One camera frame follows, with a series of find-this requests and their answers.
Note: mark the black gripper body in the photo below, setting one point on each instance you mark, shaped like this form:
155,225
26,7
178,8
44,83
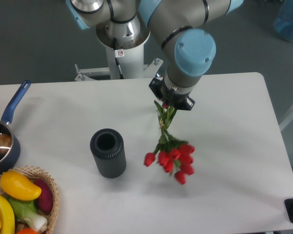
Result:
170,97

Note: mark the red tulip bouquet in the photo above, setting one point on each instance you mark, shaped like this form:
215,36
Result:
172,154

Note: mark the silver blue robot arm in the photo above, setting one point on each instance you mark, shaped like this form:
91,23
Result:
175,24

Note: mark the dark grey ribbed vase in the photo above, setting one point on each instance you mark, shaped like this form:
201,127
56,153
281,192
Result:
108,150

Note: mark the blue translucent container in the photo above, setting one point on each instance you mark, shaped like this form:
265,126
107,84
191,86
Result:
283,23

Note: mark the purple sweet potato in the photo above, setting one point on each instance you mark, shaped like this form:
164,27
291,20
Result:
45,200

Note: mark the woven wicker basket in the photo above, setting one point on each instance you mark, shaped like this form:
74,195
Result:
32,173

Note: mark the yellow mango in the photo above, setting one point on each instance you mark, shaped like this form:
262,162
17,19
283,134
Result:
19,186

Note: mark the brown round food piece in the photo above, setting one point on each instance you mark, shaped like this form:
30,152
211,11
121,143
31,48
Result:
5,143

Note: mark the green white leek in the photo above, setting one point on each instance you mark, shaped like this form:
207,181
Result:
26,212

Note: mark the orange fruit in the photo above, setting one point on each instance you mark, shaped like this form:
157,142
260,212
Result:
27,231

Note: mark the yellow bell pepper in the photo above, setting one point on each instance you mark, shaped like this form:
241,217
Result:
6,217

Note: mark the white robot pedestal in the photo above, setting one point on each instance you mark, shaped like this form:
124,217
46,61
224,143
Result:
124,47

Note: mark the blue handled saucepan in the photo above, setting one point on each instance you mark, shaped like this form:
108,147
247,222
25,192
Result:
8,160

